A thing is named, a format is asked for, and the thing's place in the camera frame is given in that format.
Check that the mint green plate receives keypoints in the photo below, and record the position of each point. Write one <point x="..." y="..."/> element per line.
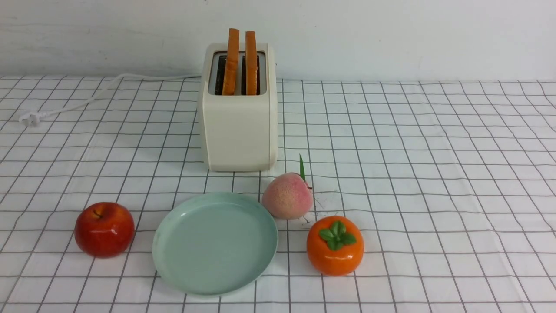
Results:
<point x="214" y="244"/>

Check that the toasted bread slice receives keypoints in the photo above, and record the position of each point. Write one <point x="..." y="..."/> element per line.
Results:
<point x="231" y="65"/>
<point x="251" y="63"/>

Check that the red apple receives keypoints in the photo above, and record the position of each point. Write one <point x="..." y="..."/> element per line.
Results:
<point x="104" y="230"/>

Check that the pink peach with leaf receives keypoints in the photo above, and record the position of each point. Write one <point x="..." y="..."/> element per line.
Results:
<point x="289" y="196"/>

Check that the orange persimmon with green top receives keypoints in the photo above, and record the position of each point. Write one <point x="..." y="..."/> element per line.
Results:
<point x="335" y="246"/>

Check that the white grid tablecloth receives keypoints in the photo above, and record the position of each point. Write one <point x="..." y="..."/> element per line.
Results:
<point x="452" y="186"/>

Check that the cream white toaster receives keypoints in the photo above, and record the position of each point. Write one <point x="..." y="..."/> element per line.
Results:
<point x="239" y="133"/>

